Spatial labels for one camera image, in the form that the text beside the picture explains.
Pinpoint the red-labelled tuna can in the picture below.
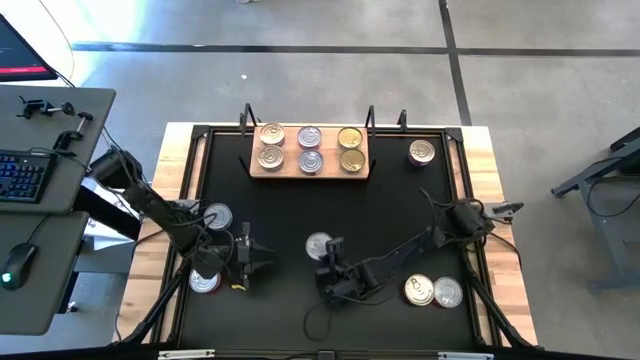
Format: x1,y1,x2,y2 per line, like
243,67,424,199
432,276,464,309
297,148,325,176
297,124,324,151
188,269,221,295

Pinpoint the black table mat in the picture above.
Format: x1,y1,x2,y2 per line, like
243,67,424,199
178,130,477,351

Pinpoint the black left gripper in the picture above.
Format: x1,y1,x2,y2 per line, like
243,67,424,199
219,222,275,290

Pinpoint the black screw clamp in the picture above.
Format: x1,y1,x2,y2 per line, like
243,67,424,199
17,95,76,120
52,110,95,153

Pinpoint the black aluminium table frame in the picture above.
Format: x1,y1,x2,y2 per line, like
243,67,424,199
110,122,544,360

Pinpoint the green-labelled can gold lid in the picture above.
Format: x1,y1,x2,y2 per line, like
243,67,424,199
337,125,364,152
339,148,367,175

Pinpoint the black backlit keyboard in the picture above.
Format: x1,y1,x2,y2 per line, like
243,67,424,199
0,149,57,205

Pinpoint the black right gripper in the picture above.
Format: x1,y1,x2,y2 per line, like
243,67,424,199
315,237,364,306

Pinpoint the grey arm base bracket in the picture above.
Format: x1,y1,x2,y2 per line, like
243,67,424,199
492,200,525,221
130,201,156,219

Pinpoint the green-labelled can silver lid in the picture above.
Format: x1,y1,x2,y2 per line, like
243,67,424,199
305,231,333,262
203,201,234,232

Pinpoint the grey desk top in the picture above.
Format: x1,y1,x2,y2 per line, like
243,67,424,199
0,84,117,216
0,209,91,337

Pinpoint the black computer mouse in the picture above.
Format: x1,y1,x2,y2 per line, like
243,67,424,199
0,243,39,291

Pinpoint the silver aluminium bracket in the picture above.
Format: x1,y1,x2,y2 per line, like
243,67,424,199
157,349,216,360
437,351,495,360

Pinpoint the grey metal table frame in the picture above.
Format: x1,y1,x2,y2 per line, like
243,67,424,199
549,127,640,294

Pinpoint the wooden shelf with black frame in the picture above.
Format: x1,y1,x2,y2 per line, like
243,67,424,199
237,102,378,180

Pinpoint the black computer monitor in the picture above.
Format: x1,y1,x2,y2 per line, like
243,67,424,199
0,13,59,83

